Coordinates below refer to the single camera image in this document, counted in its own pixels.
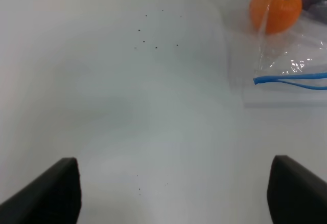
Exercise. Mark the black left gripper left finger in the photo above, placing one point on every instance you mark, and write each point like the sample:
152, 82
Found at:
54, 197

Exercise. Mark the clear zip bag blue seal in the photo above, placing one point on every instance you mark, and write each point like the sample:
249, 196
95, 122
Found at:
282, 69

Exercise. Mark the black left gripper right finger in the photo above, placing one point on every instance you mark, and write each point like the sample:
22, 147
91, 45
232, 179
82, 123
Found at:
294, 193

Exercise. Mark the orange fruit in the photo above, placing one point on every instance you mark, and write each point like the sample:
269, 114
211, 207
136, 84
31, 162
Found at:
274, 16

